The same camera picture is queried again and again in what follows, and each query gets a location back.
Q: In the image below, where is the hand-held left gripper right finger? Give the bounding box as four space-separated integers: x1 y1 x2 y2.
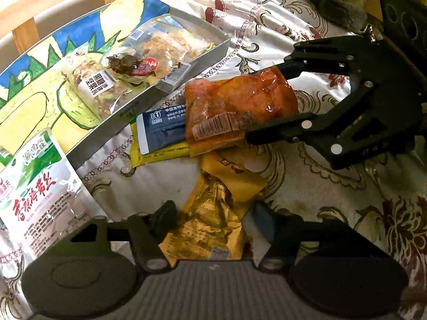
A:
252 202 391 272

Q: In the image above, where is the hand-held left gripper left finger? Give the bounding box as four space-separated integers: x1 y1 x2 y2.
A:
68 200 179 272

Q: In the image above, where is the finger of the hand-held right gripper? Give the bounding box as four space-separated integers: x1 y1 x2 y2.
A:
245 83 374 155
274 35 377 81

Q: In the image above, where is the gold foil snack packet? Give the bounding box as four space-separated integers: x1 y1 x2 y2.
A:
158 171 249 261

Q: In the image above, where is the mustard snack packet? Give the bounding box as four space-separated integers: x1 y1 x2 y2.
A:
200 151 269 204

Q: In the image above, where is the orange snack packet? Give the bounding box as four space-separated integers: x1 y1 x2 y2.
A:
183 66 299 157

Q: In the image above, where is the yellow snack packet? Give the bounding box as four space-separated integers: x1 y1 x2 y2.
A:
129 120 191 169

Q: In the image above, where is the grey metal tray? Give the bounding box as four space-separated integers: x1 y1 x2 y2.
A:
0 3 232 170

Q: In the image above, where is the white green snack packet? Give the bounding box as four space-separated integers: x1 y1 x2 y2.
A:
0 128 107 264

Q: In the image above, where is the clear crispy snack packet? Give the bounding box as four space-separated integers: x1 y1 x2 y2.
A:
115 13 216 74

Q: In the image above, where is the clear nut bar packet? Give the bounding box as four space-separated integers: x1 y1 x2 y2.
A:
63 51 141 121

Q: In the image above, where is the small dark snack packet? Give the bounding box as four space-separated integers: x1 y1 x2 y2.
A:
102 51 194 94

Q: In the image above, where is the patterned satin blanket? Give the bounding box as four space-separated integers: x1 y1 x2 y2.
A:
0 0 427 320

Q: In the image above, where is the dinosaur drawing paper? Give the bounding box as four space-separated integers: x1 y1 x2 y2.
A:
0 0 174 154

